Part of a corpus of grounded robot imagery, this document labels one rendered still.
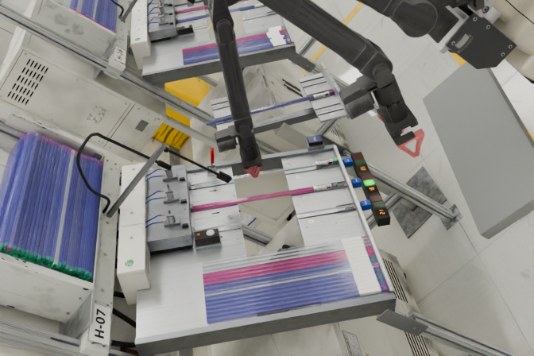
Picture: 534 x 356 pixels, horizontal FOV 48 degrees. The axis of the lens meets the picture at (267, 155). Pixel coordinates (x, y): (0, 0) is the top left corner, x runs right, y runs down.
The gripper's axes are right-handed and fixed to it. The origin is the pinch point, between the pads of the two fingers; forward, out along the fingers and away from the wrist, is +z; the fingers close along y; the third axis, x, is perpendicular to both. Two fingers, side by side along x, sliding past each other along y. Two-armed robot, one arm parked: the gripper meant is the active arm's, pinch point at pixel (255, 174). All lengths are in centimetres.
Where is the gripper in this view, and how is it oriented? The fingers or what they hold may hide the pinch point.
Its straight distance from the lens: 209.0
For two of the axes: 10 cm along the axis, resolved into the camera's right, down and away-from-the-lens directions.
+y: 1.6, 6.4, -7.5
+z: 1.6, 7.3, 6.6
